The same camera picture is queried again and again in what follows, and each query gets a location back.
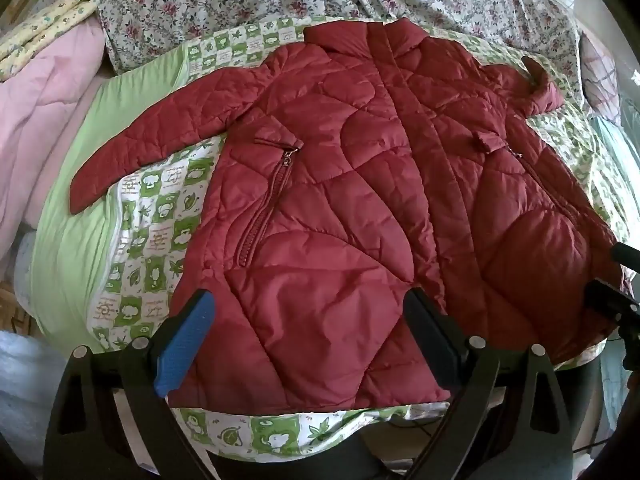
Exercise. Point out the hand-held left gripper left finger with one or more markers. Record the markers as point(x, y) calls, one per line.
point(186, 340)

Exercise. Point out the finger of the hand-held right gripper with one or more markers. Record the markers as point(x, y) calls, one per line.
point(627, 254)
point(612, 300)

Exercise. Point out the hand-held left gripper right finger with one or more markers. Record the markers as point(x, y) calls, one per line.
point(425, 330)

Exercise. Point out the red quilted jacket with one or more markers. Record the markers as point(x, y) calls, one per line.
point(350, 200)

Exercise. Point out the pale blue cloth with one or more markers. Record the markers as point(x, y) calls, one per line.
point(617, 160)

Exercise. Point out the green checked blanket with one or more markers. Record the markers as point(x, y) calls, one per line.
point(75, 220)

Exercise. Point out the pink patterned pillow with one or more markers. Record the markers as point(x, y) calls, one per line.
point(599, 77)

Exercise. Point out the pink quilt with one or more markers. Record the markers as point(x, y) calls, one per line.
point(35, 125)

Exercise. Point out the yellow floral cloth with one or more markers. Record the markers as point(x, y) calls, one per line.
point(47, 22)

